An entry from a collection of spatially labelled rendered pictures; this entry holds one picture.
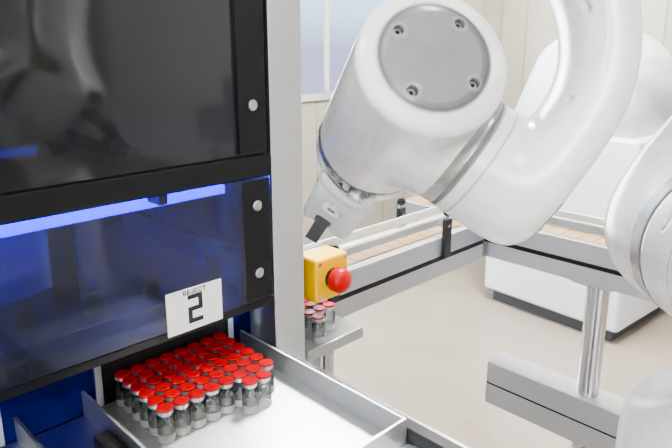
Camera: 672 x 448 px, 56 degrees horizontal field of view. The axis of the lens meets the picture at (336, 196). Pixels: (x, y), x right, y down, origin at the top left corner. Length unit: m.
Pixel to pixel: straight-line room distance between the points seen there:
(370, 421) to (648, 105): 2.47
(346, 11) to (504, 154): 3.46
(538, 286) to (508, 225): 2.93
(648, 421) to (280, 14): 0.65
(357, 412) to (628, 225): 0.49
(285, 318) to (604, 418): 0.90
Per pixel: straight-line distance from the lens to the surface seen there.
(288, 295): 0.97
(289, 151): 0.91
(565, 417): 1.69
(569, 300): 3.24
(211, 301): 0.88
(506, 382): 1.74
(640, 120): 3.05
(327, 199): 0.48
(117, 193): 0.78
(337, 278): 0.99
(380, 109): 0.32
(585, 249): 1.48
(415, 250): 1.36
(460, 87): 0.33
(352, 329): 1.11
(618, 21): 0.38
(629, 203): 0.51
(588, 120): 0.37
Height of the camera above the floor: 1.37
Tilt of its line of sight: 14 degrees down
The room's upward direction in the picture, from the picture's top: straight up
